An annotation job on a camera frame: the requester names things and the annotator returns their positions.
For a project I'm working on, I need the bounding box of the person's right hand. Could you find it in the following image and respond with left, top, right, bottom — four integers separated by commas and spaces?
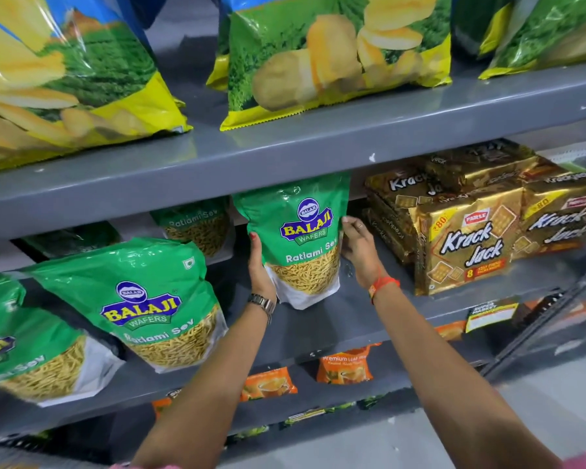
340, 216, 390, 289

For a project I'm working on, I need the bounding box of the orange wristband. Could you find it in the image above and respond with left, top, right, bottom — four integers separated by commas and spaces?
368, 276, 401, 305

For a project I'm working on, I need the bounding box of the person's right forearm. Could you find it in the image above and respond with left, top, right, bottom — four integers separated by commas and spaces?
371, 283, 565, 469

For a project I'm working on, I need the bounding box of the yellow black shelf label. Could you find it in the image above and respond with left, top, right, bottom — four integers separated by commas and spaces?
464, 297, 520, 334

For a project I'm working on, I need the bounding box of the large potato chips bag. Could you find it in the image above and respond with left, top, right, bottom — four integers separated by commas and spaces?
0, 0, 194, 177
219, 0, 454, 132
205, 14, 231, 92
478, 0, 586, 80
451, 0, 514, 60

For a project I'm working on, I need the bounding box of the person's left forearm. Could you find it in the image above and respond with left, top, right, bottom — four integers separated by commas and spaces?
131, 300, 277, 469

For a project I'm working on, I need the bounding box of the orange tea packet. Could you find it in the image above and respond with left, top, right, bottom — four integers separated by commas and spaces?
151, 390, 182, 419
240, 366, 299, 402
316, 342, 383, 385
434, 320, 467, 343

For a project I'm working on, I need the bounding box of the silver wristwatch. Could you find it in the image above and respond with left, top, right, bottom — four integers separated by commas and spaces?
246, 293, 278, 319

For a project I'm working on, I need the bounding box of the grey metal shelf rack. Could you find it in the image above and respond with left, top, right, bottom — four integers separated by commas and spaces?
0, 0, 586, 469

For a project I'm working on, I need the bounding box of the golden biscuit pack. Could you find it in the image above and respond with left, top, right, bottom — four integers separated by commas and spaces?
414, 187, 524, 297
364, 165, 446, 267
421, 140, 541, 192
510, 175, 586, 262

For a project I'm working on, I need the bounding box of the green snack packet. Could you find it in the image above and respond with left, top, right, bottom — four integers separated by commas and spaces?
149, 197, 231, 260
232, 173, 351, 311
0, 273, 127, 409
23, 237, 229, 375

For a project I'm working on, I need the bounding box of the person's left hand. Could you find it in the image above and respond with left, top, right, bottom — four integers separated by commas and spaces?
246, 231, 277, 301

